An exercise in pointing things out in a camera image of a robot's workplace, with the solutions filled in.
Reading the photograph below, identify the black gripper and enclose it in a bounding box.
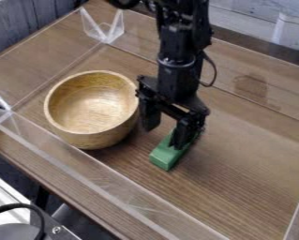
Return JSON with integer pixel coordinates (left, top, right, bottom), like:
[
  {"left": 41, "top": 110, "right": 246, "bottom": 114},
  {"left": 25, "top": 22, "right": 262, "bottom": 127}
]
[{"left": 136, "top": 55, "right": 210, "bottom": 150}]

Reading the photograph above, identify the green rectangular block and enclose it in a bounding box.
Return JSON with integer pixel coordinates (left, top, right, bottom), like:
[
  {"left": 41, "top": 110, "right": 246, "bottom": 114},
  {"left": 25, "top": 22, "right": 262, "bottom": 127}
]
[{"left": 150, "top": 131, "right": 202, "bottom": 171}]

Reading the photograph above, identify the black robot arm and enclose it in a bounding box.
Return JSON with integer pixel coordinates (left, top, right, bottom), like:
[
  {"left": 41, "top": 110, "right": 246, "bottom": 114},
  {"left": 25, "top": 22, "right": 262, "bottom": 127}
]
[{"left": 107, "top": 0, "right": 212, "bottom": 150}]

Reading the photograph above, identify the brown wooden bowl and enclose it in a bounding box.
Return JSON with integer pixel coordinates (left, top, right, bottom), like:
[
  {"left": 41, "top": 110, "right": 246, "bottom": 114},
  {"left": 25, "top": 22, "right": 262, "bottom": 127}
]
[{"left": 44, "top": 70, "right": 139, "bottom": 150}]

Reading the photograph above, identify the white container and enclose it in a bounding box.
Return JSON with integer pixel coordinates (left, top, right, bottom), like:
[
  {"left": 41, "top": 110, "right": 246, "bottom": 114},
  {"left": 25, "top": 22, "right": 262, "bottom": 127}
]
[{"left": 271, "top": 12, "right": 299, "bottom": 51}]

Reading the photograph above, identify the clear acrylic corner bracket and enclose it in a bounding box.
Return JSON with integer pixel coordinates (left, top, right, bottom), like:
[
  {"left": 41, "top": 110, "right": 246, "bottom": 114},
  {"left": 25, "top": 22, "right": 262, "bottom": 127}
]
[{"left": 79, "top": 7, "right": 126, "bottom": 44}]

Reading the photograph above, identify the clear acrylic front wall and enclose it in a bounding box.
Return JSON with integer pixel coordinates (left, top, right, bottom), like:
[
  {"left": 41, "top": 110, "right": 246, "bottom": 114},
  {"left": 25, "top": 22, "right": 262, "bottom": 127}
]
[{"left": 0, "top": 110, "right": 228, "bottom": 240}]

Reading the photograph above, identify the grey metal bracket with screw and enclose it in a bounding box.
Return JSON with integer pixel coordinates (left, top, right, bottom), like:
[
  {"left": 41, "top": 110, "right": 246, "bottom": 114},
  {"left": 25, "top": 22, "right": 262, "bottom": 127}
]
[{"left": 43, "top": 212, "right": 82, "bottom": 240}]

